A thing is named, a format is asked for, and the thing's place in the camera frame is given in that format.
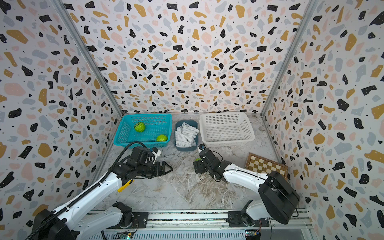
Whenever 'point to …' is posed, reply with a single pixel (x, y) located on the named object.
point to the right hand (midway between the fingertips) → (200, 162)
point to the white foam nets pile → (185, 135)
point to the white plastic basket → (226, 129)
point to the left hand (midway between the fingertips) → (169, 170)
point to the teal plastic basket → (153, 130)
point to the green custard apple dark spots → (139, 127)
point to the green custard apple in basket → (161, 138)
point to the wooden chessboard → (260, 164)
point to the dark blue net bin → (193, 123)
